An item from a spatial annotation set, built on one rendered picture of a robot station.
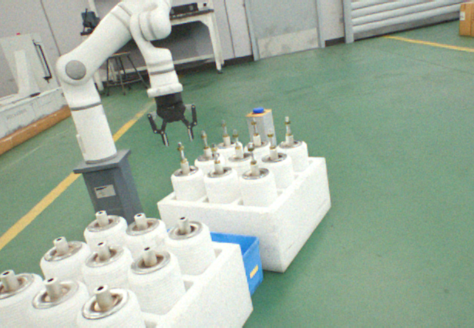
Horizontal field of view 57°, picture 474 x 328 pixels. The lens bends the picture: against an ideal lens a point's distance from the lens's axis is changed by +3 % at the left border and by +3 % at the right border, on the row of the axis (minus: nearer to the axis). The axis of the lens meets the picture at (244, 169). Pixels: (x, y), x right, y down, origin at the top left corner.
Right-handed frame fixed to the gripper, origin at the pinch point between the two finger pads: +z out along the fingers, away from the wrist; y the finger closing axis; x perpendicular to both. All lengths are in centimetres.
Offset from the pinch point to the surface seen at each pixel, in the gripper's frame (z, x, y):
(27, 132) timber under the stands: 30, -242, 130
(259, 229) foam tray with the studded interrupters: 22.5, 22.5, -16.1
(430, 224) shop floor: 35, 18, -65
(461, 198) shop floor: 35, 8, -81
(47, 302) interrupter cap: 10, 53, 25
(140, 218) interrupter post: 7.5, 32.9, 10.2
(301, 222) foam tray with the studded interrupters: 28.5, 13.5, -29.3
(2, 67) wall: -14, -549, 244
